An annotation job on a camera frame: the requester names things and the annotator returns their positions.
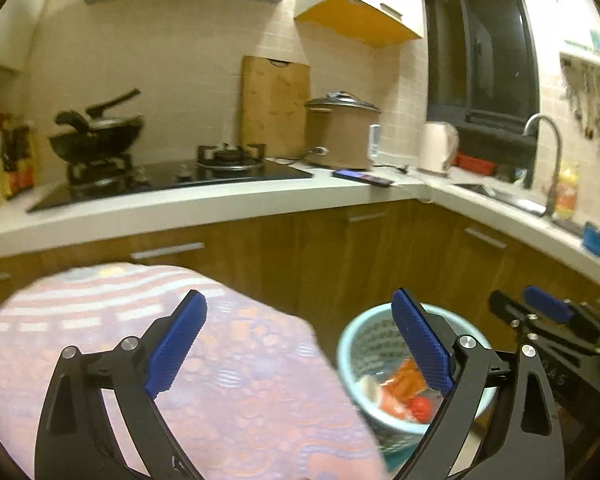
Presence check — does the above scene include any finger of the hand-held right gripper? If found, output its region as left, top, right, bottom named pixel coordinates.
left=489, top=290, right=546, bottom=348
left=524, top=286, right=600, bottom=341

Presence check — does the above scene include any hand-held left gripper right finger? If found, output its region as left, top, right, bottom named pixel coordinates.
left=390, top=288, right=566, bottom=480

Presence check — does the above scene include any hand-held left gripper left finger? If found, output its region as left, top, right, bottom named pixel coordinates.
left=34, top=289, right=208, bottom=480

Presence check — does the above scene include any orange snack packet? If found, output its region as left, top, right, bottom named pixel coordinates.
left=380, top=357, right=428, bottom=403

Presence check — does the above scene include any red wrapper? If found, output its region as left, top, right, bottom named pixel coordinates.
left=409, top=395, right=435, bottom=422

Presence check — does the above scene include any light blue perforated basket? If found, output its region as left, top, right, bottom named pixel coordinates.
left=336, top=302, right=496, bottom=456

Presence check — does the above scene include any blue cup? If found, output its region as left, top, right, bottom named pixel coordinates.
left=581, top=221, right=600, bottom=257

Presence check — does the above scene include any pink patterned tablecloth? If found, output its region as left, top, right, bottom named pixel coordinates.
left=0, top=265, right=386, bottom=480

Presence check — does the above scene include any orange dish soap bottle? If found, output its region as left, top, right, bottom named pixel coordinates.
left=552, top=162, right=579, bottom=221

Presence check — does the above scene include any metal sink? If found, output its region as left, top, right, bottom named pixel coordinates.
left=452, top=180, right=546, bottom=216

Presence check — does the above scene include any metal faucet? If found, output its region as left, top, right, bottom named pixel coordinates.
left=522, top=114, right=563, bottom=218

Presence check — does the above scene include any wooden base cabinet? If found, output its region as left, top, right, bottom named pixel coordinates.
left=0, top=197, right=600, bottom=361

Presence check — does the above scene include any black gas stove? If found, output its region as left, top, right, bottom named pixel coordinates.
left=27, top=142, right=315, bottom=212

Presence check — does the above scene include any black smartphone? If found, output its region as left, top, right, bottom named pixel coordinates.
left=332, top=169, right=395, bottom=187

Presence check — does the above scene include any white electric kettle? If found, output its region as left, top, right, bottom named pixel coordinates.
left=420, top=121, right=460, bottom=173

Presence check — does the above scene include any black wok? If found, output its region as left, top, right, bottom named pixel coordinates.
left=47, top=88, right=146, bottom=166

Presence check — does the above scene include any brown rice cooker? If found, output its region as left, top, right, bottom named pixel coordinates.
left=304, top=91, right=382, bottom=170

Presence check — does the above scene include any wooden cutting board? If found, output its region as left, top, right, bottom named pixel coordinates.
left=241, top=55, right=312, bottom=158

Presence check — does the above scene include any dark window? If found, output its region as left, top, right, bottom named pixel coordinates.
left=422, top=0, right=540, bottom=136

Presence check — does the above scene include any white water heater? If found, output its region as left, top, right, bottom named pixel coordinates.
left=530, top=0, right=600, bottom=73

